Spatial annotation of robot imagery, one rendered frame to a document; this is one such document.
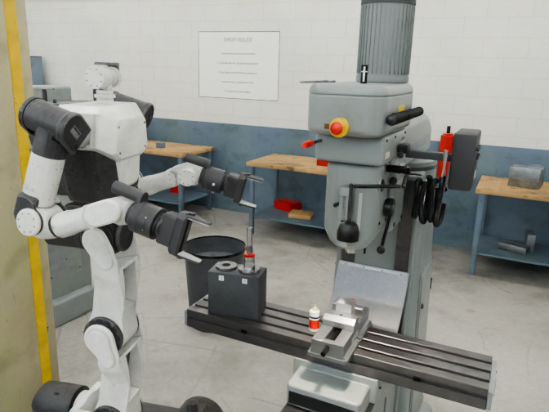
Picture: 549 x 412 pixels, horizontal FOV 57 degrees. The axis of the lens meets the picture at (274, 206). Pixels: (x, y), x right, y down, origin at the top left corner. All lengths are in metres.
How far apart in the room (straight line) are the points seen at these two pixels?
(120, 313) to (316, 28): 5.07
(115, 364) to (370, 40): 1.45
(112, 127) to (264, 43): 5.20
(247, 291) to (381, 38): 1.10
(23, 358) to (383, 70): 2.34
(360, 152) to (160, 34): 6.04
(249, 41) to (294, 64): 0.69
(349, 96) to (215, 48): 5.50
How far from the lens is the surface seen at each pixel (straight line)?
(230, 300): 2.14
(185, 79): 7.30
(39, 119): 1.51
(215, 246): 4.13
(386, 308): 2.30
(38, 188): 1.54
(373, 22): 1.99
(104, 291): 1.82
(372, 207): 1.79
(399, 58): 1.98
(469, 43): 5.99
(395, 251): 2.28
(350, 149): 1.72
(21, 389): 3.22
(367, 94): 1.59
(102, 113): 1.58
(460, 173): 1.99
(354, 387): 1.99
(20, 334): 3.08
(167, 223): 1.34
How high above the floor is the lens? 1.93
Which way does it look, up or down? 15 degrees down
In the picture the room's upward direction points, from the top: 2 degrees clockwise
